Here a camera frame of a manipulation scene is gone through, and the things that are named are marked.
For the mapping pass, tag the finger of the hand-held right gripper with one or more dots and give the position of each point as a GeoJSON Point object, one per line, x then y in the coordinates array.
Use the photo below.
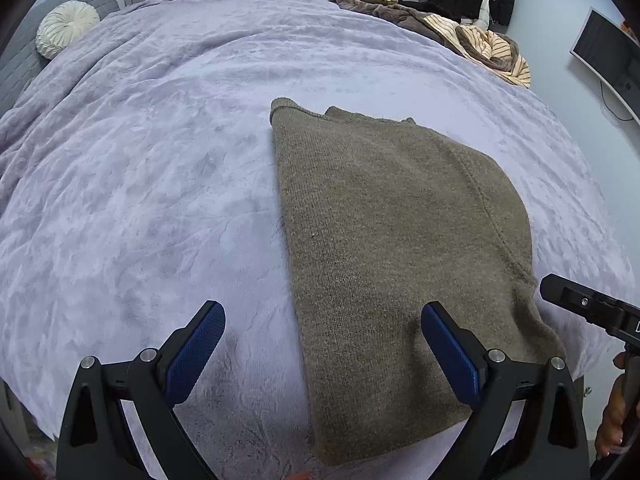
{"type": "Point", "coordinates": [575, 300]}

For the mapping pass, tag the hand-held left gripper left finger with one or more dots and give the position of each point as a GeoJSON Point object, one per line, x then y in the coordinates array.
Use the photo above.
{"type": "Point", "coordinates": [195, 355]}

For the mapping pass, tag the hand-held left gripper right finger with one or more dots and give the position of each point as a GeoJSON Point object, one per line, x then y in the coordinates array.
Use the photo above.
{"type": "Point", "coordinates": [450, 355]}

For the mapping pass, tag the olive knit sweater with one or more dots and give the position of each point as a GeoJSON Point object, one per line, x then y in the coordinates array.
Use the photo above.
{"type": "Point", "coordinates": [390, 240]}

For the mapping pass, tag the person's right hand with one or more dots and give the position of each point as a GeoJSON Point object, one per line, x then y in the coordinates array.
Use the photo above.
{"type": "Point", "coordinates": [610, 420]}

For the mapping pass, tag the lavender fleece blanket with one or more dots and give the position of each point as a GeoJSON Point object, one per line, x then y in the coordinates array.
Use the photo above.
{"type": "Point", "coordinates": [150, 185]}

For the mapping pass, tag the curved computer monitor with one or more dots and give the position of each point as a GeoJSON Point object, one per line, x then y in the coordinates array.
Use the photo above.
{"type": "Point", "coordinates": [605, 60]}

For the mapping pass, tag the striped beige brown blanket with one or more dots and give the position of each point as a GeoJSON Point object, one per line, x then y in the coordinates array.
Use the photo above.
{"type": "Point", "coordinates": [480, 40]}

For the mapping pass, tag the white hanging garment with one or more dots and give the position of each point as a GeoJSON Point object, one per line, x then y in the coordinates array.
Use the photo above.
{"type": "Point", "coordinates": [482, 5]}

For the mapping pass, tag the black garment on bed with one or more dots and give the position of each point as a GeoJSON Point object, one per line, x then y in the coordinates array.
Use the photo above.
{"type": "Point", "coordinates": [417, 6]}

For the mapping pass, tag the grey quilted headboard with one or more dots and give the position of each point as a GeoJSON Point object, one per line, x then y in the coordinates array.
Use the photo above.
{"type": "Point", "coordinates": [20, 70]}

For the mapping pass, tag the round white pleated pillow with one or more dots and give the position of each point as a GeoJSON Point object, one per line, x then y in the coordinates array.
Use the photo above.
{"type": "Point", "coordinates": [67, 29]}

